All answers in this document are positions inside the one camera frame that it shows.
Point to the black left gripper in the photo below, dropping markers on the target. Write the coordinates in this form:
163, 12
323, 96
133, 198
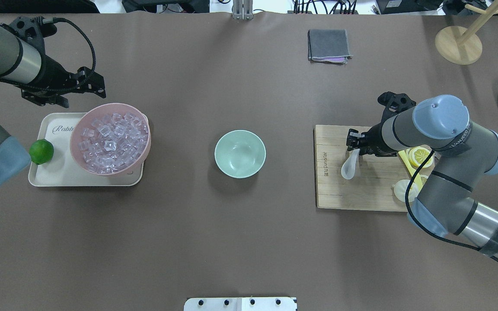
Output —
53, 71

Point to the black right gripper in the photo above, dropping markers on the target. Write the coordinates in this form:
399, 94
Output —
375, 139

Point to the white ceramic spoon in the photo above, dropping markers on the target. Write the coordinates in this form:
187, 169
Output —
348, 169

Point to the clear ice cubes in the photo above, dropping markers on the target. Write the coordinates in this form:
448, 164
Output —
111, 143

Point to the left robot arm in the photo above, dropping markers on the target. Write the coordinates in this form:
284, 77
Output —
19, 65

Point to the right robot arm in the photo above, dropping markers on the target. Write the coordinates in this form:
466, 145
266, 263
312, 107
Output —
466, 151

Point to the pink bowl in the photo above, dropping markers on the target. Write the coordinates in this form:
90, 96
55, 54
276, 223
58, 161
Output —
98, 112

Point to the mint green bowl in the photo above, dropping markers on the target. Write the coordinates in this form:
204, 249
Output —
240, 154

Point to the bamboo cutting board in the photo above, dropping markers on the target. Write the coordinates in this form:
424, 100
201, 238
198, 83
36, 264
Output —
371, 188

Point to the front lemon slice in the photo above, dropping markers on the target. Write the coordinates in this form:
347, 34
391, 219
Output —
419, 156

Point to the lemon slice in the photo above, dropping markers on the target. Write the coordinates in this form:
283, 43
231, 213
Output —
419, 156
423, 179

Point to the white steamed bun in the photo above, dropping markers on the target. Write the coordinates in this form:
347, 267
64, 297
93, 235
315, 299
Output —
400, 188

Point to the yellow plastic knife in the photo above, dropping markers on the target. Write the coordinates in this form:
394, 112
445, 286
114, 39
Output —
402, 154

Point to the back lemon slice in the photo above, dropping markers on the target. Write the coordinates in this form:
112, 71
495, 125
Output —
423, 179

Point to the green lime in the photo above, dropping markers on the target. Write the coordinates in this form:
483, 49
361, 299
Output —
41, 151

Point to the cream plastic tray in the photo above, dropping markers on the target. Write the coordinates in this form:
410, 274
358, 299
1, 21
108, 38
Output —
63, 170

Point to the grey folded cloth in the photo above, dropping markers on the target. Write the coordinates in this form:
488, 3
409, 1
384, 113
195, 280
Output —
328, 46

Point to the wooden mug tree stand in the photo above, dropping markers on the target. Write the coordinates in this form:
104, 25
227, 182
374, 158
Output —
461, 45

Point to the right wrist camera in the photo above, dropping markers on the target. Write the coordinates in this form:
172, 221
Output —
394, 104

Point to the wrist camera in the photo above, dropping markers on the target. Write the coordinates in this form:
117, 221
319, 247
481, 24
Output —
394, 104
32, 30

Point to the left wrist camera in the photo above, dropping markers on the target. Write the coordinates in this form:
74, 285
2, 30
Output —
32, 30

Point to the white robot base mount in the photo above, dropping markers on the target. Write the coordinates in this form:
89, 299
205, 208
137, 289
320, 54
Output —
241, 304

